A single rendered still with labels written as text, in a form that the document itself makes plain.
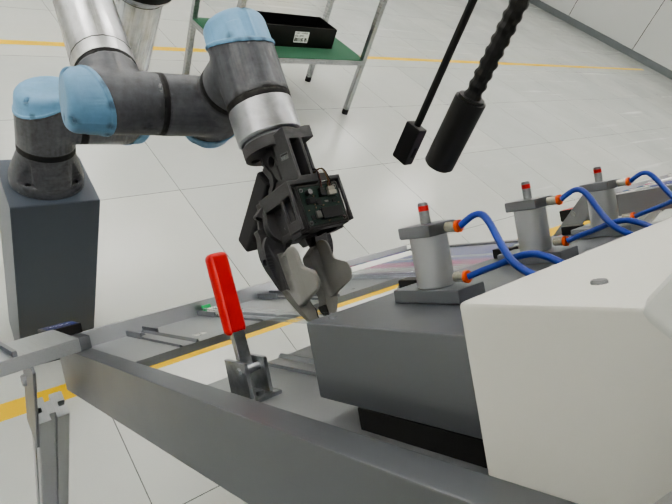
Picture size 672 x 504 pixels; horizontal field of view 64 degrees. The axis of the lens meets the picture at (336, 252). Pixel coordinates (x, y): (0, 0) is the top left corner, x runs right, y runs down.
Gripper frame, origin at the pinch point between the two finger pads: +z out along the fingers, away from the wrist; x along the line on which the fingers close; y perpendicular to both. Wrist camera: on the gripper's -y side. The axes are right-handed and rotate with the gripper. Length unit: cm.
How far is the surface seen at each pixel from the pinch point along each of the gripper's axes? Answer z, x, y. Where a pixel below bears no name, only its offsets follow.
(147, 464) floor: 22, 3, -97
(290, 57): -131, 141, -155
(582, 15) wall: -313, 860, -291
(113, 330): -7.1, -13.8, -29.3
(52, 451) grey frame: 6.6, -23.1, -43.0
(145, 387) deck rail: 1.1, -20.9, 2.6
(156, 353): -1.7, -14.6, -11.7
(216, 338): -1.2, -7.5, -11.1
